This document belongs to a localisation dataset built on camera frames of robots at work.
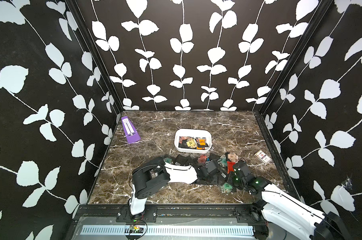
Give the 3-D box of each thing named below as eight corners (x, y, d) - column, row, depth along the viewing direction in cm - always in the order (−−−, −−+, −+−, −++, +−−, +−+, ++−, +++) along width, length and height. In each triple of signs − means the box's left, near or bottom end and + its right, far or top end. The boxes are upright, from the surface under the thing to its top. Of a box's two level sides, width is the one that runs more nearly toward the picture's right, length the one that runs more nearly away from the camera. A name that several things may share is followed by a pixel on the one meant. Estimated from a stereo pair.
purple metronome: (127, 143, 104) (118, 126, 89) (130, 133, 109) (122, 116, 94) (139, 143, 104) (132, 126, 89) (141, 133, 109) (135, 116, 94)
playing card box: (265, 165, 94) (267, 164, 92) (254, 155, 99) (255, 153, 97) (270, 161, 96) (272, 159, 94) (259, 151, 101) (260, 149, 99)
